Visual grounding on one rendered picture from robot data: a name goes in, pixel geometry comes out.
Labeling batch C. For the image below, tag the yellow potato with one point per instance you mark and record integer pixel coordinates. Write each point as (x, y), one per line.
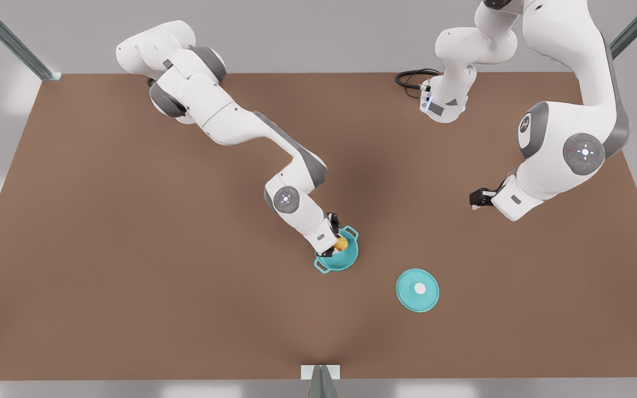
(341, 243)

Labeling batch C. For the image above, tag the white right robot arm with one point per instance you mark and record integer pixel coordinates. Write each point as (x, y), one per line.
(224, 113)

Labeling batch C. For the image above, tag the teal pot lid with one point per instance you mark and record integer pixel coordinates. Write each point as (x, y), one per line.
(417, 290)

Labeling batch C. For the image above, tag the teal pot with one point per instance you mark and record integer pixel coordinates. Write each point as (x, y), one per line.
(343, 255)

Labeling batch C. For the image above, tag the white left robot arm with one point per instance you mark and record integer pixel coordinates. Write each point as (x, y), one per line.
(567, 110)

